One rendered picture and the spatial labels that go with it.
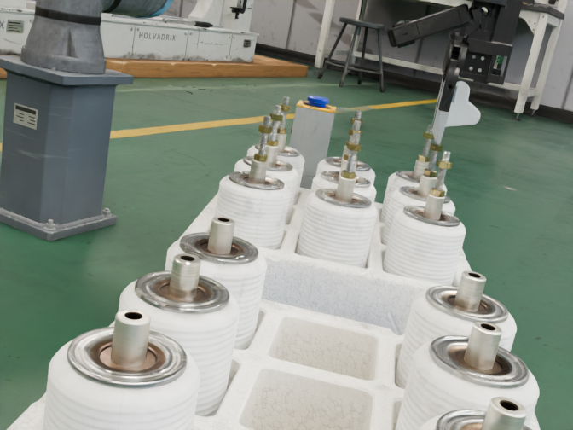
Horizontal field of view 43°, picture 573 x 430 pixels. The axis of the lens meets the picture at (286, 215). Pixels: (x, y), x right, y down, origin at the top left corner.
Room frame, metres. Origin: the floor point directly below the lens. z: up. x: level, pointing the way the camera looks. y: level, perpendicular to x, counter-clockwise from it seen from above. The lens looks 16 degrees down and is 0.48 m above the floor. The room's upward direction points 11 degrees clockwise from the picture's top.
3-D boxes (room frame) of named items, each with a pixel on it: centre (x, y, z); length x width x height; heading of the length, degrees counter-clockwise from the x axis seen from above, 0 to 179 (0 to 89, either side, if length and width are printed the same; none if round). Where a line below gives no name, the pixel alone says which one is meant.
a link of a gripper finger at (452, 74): (1.03, -0.19, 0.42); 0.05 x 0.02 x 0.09; 174
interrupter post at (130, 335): (0.42, 0.08, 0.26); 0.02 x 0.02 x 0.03
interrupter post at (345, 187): (0.94, -0.07, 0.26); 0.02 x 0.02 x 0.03
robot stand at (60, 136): (1.35, 0.46, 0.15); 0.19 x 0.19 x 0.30; 65
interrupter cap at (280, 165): (1.06, 0.04, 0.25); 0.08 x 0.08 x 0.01
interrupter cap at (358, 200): (0.94, -0.07, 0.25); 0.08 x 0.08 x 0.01
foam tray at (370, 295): (1.05, -0.08, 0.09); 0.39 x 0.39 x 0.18; 87
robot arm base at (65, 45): (1.35, 0.46, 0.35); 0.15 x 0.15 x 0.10
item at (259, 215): (0.94, 0.05, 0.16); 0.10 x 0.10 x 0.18
